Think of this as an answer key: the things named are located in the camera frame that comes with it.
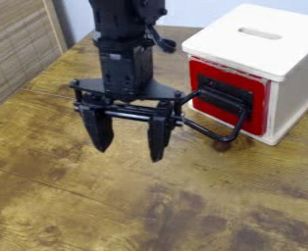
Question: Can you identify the white wooden box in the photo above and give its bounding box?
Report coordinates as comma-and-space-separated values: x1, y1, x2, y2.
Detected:
182, 4, 308, 145

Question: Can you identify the black cable loop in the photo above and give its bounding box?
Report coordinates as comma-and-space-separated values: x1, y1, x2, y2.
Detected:
146, 24, 178, 54

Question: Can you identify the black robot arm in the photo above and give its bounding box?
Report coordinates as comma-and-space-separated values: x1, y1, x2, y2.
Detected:
71, 0, 183, 162

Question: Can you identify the black metal drawer handle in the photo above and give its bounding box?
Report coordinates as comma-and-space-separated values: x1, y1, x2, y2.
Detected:
182, 74, 254, 142

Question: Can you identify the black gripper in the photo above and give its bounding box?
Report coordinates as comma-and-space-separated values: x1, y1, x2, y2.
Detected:
69, 42, 184, 162

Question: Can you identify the red drawer front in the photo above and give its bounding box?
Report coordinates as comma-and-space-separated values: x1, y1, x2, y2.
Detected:
188, 57, 271, 135

